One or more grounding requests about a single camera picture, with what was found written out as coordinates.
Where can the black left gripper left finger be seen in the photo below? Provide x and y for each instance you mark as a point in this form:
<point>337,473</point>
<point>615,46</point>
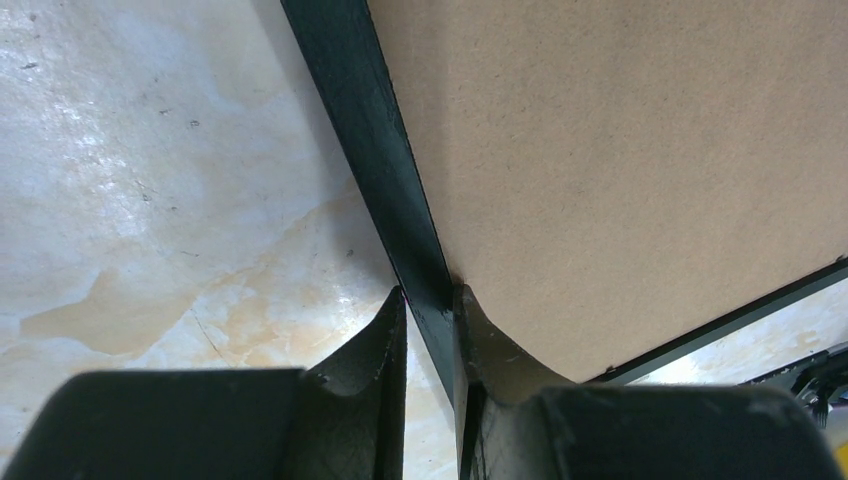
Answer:
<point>342,419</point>

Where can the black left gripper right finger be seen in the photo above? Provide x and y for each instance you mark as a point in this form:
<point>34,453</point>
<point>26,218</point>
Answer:
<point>518,419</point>

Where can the brown backing board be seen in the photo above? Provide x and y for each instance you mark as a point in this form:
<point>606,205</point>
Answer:
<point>609,166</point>

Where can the black picture frame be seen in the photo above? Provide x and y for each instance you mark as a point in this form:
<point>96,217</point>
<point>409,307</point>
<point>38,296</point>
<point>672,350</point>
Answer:
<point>384,172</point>

